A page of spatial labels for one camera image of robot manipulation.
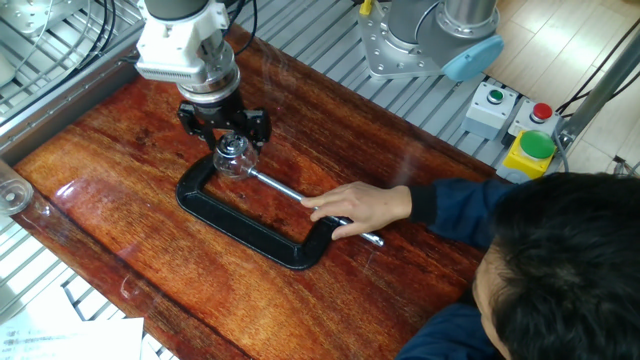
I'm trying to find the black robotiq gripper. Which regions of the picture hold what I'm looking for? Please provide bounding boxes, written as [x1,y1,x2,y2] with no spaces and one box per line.
[177,94,273,155]

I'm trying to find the small silver jar lid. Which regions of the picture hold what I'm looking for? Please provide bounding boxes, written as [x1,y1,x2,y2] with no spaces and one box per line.
[216,132,250,157]

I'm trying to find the black C-clamp with steel screw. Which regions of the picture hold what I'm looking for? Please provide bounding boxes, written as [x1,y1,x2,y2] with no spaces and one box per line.
[174,152,386,271]

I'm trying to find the small clear glass jar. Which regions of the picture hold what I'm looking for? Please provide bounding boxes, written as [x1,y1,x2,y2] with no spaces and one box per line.
[212,144,260,180]

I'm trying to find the person right hand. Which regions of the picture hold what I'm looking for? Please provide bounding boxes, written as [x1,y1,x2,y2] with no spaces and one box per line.
[299,180,414,241]

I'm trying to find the glossy brown wooden board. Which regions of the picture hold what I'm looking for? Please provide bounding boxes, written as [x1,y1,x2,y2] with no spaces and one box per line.
[12,24,501,360]

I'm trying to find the silver metal mounting plate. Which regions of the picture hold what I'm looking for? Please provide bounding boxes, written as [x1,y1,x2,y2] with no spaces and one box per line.
[0,0,89,39]

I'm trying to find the grey box with green button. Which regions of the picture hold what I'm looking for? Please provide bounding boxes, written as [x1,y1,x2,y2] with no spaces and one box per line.
[460,81,520,141]

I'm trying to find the white printed paper sheets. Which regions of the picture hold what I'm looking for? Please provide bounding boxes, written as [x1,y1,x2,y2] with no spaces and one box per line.
[0,317,146,360]

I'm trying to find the yellow box with green button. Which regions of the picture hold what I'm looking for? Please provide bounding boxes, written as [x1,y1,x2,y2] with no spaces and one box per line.
[495,129,557,187]

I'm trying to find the person body in navy jacket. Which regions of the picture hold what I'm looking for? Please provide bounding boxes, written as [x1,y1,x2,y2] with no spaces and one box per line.
[394,302,501,360]

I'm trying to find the grey box with red button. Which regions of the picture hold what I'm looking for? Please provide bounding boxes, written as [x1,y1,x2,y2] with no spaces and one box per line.
[502,98,565,147]

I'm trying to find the person head with black hair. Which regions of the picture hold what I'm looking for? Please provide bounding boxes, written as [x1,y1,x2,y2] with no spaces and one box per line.
[472,172,640,360]

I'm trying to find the white wrist mount box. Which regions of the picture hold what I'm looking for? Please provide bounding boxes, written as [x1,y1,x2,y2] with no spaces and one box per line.
[134,0,232,84]

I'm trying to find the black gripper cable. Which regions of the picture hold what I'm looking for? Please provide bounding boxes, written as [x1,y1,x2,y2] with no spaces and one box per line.
[219,0,259,57]

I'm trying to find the grey aluminium rail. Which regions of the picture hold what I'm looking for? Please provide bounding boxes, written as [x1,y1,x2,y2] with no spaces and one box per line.
[0,19,146,166]

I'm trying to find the black cable bundle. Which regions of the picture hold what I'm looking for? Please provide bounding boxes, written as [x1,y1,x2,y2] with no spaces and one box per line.
[49,0,117,86]

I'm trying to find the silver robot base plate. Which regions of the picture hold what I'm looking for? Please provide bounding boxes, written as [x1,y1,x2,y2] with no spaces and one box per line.
[357,2,454,81]

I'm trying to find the aluminium profile post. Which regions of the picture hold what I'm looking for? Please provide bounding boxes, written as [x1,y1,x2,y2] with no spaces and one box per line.
[554,29,640,151]

